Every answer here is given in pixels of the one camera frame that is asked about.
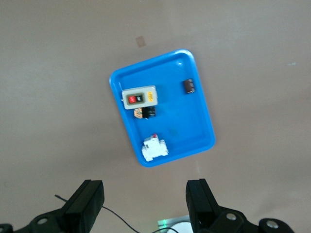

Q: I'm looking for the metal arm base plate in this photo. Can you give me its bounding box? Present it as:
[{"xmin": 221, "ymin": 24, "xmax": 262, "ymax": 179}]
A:
[{"xmin": 157, "ymin": 215, "xmax": 190, "ymax": 229}]

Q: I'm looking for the grey on-off switch box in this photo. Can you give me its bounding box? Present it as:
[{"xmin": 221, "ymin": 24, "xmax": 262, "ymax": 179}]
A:
[{"xmin": 121, "ymin": 85, "xmax": 158, "ymax": 110}]

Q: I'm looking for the white circuit breaker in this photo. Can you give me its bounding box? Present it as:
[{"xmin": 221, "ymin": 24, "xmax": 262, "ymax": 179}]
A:
[{"xmin": 141, "ymin": 133, "xmax": 169, "ymax": 162}]

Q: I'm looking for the thin black cable tail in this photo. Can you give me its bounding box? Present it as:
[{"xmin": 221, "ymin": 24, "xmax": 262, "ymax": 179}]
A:
[{"xmin": 54, "ymin": 194, "xmax": 180, "ymax": 233}]

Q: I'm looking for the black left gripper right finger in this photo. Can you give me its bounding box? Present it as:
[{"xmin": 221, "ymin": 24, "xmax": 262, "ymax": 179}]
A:
[{"xmin": 186, "ymin": 179, "xmax": 294, "ymax": 233}]

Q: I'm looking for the small brown relay block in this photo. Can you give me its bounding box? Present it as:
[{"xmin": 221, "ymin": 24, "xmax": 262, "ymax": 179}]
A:
[{"xmin": 182, "ymin": 78, "xmax": 196, "ymax": 95}]

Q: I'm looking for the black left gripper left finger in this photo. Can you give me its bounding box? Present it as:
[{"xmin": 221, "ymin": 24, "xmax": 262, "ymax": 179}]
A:
[{"xmin": 24, "ymin": 179, "xmax": 105, "ymax": 233}]

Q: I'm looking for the black push button orange base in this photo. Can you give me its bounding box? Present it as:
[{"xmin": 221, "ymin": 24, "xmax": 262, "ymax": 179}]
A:
[{"xmin": 133, "ymin": 106, "xmax": 157, "ymax": 120}]

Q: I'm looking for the blue plastic tray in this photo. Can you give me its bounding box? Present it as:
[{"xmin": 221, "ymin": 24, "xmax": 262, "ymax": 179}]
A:
[{"xmin": 109, "ymin": 49, "xmax": 216, "ymax": 168}]

